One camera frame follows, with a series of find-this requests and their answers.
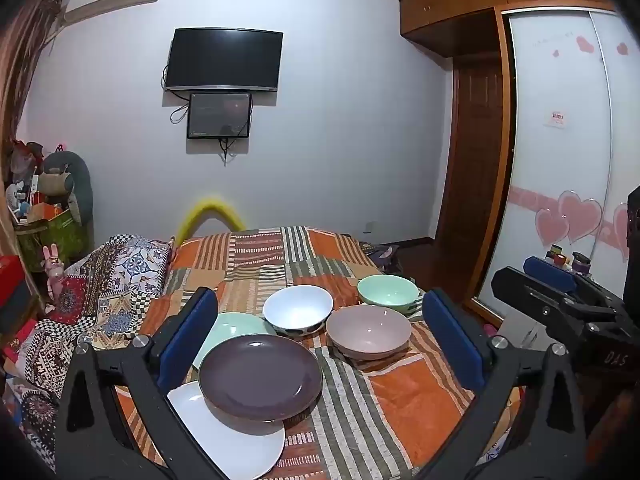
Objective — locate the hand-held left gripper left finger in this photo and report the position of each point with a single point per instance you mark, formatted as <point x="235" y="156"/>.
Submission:
<point x="200" y="322"/>

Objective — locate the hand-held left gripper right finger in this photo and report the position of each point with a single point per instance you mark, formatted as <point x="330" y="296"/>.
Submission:
<point x="450" y="332"/>

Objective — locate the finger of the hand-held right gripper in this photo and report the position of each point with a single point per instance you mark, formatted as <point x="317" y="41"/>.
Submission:
<point x="540" y="300"/>
<point x="547" y="267"/>

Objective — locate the light green plate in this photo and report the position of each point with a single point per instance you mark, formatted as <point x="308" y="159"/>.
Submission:
<point x="232" y="327"/>

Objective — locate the light green bowl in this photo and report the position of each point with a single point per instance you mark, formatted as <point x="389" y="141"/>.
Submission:
<point x="387" y="290"/>

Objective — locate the purple plate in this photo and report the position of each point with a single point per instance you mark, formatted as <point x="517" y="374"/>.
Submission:
<point x="260" y="377"/>

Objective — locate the pink bowl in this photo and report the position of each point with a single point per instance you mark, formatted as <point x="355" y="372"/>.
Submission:
<point x="367" y="327"/>

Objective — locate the white bowl with dark spots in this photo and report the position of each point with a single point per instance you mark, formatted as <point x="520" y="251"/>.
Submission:
<point x="297" y="307"/>

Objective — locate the white plate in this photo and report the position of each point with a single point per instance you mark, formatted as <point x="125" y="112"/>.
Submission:
<point x="225" y="440"/>

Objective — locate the small reddish jar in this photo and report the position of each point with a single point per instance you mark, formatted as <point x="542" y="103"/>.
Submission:
<point x="556" y="255"/>

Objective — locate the small dark jar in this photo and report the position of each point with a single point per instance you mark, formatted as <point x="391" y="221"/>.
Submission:
<point x="581" y="262"/>

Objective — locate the blue red patterned blanket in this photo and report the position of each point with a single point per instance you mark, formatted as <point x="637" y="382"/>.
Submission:
<point x="120" y="280"/>

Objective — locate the dark patterned bag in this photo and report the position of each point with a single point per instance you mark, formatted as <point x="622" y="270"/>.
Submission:
<point x="382" y="257"/>

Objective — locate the wooden wardrobe with white doors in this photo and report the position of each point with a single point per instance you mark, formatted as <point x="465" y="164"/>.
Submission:
<point x="550" y="160"/>

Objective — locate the yellow fuzzy hoop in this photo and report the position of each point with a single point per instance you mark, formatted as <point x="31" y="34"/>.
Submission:
<point x="207" y="205"/>

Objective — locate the orange striped patchwork blanket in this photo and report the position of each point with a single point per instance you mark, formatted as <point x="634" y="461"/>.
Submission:
<point x="360" y="410"/>

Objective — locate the dark wooden door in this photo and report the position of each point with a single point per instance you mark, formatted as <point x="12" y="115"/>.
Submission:
<point x="472" y="160"/>

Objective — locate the pink rabbit figure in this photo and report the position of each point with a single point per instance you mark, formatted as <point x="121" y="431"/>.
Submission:
<point x="54" y="270"/>

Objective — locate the green cardboard box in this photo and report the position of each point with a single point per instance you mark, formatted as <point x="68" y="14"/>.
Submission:
<point x="60" y="237"/>

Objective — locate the grey plush toy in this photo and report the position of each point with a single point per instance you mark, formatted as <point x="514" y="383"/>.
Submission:
<point x="75" y="180"/>

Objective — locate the red box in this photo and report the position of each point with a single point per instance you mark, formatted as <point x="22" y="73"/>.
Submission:
<point x="10" y="275"/>

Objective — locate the small black monitor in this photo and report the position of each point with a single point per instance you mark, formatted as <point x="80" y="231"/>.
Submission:
<point x="219" y="115"/>

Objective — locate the brown curtain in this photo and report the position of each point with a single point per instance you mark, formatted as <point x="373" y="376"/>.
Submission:
<point x="25" y="60"/>

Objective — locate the wall socket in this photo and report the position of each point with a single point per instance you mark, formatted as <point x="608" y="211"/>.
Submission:
<point x="368" y="226"/>

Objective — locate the black wall television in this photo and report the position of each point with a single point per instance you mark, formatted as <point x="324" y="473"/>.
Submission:
<point x="222" y="60"/>

